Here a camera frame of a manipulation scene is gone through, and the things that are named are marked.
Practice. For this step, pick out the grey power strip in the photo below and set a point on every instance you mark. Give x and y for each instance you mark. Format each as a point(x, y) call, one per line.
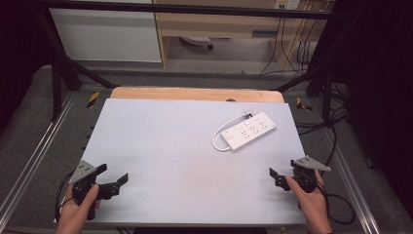
point(196, 40)

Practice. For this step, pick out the aluminium rail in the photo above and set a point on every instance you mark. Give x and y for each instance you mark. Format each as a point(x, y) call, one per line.
point(352, 185)
point(39, 152)

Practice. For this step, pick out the white power strip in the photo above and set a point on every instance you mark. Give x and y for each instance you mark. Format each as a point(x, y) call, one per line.
point(248, 130)

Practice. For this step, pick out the pale grey table mat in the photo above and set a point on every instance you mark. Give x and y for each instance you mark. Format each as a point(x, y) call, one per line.
point(181, 162)

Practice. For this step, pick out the black metal frame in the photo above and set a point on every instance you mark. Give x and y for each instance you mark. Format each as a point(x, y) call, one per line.
point(181, 9)

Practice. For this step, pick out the white wall socket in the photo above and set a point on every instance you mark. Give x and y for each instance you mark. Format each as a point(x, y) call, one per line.
point(287, 4)

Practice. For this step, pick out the white cabinet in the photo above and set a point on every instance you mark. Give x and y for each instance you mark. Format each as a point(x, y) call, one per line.
point(104, 35)

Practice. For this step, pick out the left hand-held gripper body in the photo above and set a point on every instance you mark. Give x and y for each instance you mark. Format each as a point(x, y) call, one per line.
point(83, 170)

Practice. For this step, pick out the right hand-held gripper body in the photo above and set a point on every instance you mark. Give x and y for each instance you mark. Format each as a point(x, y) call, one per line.
point(305, 174)

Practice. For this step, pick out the person's left hand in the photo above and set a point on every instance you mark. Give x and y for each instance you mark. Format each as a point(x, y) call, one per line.
point(73, 216)

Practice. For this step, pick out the person's right hand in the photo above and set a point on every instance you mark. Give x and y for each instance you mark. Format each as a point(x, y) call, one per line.
point(311, 204)

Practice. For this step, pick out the light wooden shelf unit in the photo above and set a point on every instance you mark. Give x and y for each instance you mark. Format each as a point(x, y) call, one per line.
point(220, 24)

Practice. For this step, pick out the yellow black tape strip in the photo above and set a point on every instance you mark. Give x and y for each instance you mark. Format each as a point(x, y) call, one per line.
point(302, 104)
point(93, 99)

